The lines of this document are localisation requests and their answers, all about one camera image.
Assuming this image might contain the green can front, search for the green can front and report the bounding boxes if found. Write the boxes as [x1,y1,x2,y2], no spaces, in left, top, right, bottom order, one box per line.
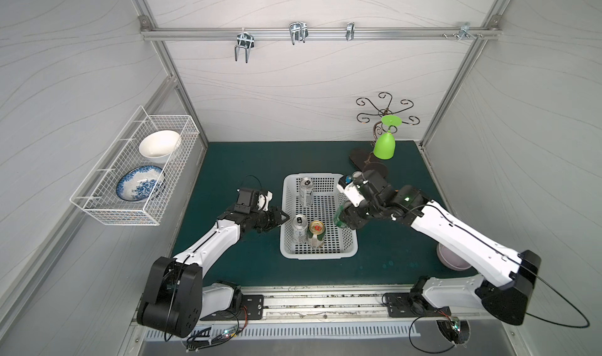
[333,207,347,228]

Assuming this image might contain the silver can front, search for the silver can front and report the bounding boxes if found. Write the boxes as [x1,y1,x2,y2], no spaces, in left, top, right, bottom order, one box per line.
[293,214,309,244]

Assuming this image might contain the silver can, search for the silver can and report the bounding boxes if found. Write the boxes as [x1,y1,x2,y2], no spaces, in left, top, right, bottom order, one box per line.
[293,214,309,244]
[298,177,314,207]

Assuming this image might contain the gold top green can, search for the gold top green can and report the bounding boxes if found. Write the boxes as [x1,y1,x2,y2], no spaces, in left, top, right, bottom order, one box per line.
[307,221,325,248]

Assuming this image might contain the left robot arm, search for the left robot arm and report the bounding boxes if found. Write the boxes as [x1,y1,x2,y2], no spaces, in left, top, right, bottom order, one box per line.
[136,207,290,338]

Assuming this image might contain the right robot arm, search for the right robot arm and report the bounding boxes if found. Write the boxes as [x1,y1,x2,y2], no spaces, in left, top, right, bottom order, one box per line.
[337,180,542,326]

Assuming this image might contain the white perforated plastic basket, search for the white perforated plastic basket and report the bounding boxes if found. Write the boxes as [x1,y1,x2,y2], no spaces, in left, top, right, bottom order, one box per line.
[280,173,358,260]

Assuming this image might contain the green plastic goblet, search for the green plastic goblet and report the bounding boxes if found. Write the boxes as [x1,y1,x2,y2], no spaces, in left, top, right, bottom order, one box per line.
[373,115,402,160]

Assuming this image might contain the black metal cup stand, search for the black metal cup stand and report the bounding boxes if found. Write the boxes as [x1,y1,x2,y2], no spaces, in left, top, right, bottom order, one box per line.
[349,91,421,177]

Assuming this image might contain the blue patterned plate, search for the blue patterned plate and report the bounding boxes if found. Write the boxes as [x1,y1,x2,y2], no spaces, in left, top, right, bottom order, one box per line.
[115,165,165,202]

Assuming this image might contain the white bowl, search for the white bowl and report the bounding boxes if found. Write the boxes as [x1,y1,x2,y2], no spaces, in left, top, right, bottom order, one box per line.
[138,130,182,164]

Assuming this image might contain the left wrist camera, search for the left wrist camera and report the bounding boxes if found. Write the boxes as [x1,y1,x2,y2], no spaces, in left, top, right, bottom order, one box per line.
[235,188,273,214]

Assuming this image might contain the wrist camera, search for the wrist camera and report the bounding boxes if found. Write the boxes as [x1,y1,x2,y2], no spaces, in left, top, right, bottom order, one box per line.
[336,170,378,208]
[235,188,273,214]

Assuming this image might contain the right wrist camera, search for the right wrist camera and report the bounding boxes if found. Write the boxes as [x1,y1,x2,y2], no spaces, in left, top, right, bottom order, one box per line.
[336,170,378,208]

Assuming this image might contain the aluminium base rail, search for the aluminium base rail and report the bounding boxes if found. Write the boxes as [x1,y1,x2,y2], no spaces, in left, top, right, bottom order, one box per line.
[230,285,412,324]

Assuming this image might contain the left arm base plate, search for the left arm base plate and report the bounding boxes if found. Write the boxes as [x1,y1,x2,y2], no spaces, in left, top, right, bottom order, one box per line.
[200,294,265,322]

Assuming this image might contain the right base cable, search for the right base cable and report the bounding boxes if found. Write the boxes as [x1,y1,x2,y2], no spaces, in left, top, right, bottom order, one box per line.
[379,289,471,355]

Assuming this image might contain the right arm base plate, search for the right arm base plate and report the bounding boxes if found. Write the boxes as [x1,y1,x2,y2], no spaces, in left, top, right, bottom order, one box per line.
[381,293,452,318]

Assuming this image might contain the white slotted cable duct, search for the white slotted cable duct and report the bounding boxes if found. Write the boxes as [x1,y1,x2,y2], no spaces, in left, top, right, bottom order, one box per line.
[143,322,422,342]

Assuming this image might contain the left base cables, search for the left base cables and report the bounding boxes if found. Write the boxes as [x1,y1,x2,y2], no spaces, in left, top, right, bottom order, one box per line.
[182,303,249,353]

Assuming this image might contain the white wire wall basket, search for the white wire wall basket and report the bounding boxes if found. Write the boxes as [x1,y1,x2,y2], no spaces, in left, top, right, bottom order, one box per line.
[70,107,199,226]

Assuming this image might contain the aluminium top rail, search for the aluminium top rail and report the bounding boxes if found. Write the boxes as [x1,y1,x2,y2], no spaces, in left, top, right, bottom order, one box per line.
[141,26,503,43]

